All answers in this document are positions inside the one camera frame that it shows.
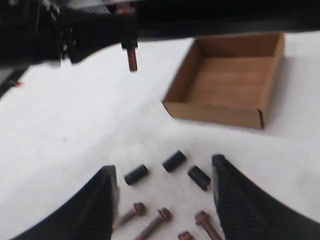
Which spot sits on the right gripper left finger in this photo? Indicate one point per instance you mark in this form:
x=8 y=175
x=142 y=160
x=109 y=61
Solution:
x=92 y=212

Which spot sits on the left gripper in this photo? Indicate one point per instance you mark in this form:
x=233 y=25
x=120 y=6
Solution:
x=97 y=25

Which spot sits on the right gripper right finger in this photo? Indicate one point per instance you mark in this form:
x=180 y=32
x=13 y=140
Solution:
x=240 y=200

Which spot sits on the open cardboard box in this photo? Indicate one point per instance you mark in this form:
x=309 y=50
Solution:
x=225 y=82

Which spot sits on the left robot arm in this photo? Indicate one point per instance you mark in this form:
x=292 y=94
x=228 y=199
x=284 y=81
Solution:
x=30 y=27

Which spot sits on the black cylindrical sleeve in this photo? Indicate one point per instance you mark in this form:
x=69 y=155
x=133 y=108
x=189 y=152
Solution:
x=174 y=161
x=136 y=175
x=199 y=178

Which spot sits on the copper-coloured bolt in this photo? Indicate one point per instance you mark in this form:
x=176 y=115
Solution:
x=155 y=223
x=131 y=212
x=185 y=236
x=132 y=58
x=206 y=225

